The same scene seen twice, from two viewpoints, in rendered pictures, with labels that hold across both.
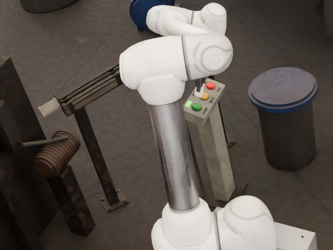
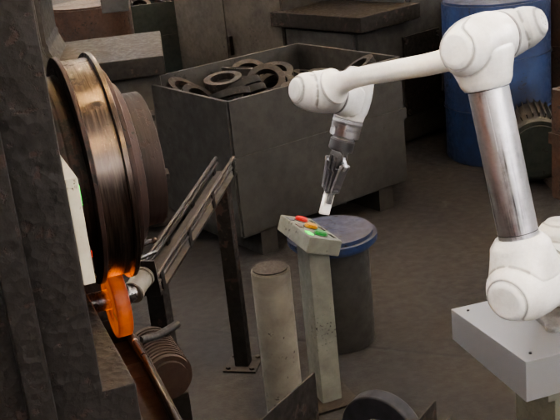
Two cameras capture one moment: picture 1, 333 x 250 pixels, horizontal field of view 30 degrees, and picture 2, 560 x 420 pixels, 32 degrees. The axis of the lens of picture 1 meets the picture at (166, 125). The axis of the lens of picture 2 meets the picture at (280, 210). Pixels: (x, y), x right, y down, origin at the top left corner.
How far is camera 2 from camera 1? 2.33 m
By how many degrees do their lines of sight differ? 51
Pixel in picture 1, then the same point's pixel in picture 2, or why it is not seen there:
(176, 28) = (377, 67)
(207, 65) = (542, 25)
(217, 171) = (332, 346)
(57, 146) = (167, 342)
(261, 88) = not seen: hidden behind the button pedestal
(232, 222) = not seen: outside the picture
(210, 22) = not seen: hidden behind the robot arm
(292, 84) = (342, 226)
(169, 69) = (511, 35)
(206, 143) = (321, 300)
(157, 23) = (318, 87)
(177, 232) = (543, 259)
